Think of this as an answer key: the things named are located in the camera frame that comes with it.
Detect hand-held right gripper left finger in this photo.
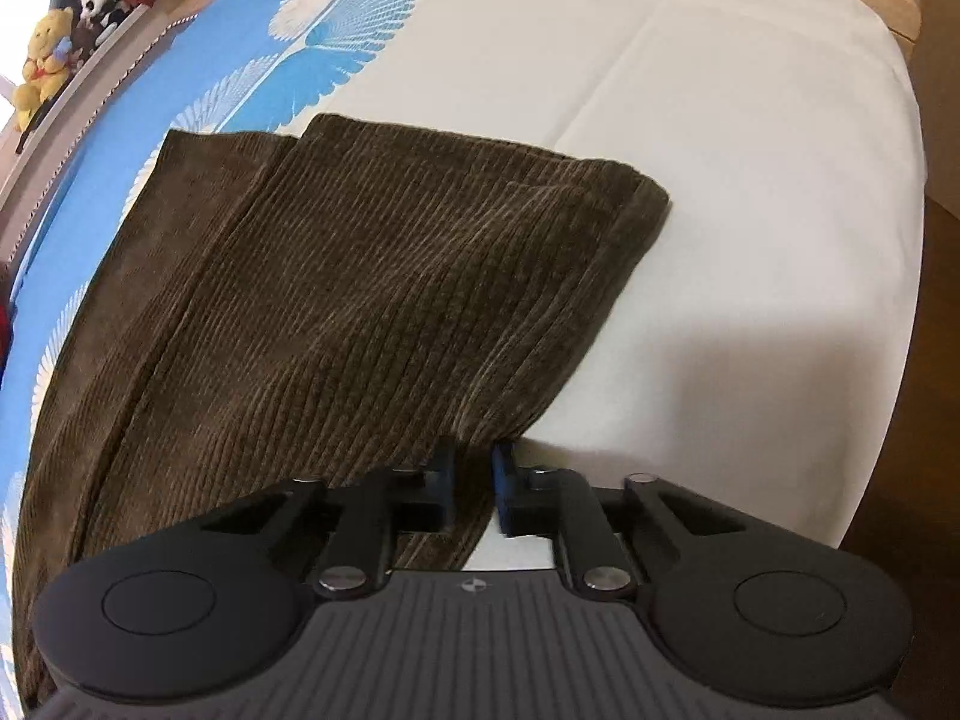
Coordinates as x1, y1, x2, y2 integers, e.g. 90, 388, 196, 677
199, 437, 458, 602

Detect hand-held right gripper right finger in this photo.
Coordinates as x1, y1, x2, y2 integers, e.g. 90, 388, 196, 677
490, 441, 745, 602

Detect brown corduroy pants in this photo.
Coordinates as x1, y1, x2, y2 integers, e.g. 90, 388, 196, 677
13, 112, 672, 710

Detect blue and white printed bedsheet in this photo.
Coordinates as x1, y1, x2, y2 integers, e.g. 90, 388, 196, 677
0, 0, 932, 695

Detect yellow bear plush toy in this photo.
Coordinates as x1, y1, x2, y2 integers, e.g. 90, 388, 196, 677
10, 7, 77, 133

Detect panda plush toy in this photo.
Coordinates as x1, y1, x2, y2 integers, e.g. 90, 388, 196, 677
73, 0, 127, 29

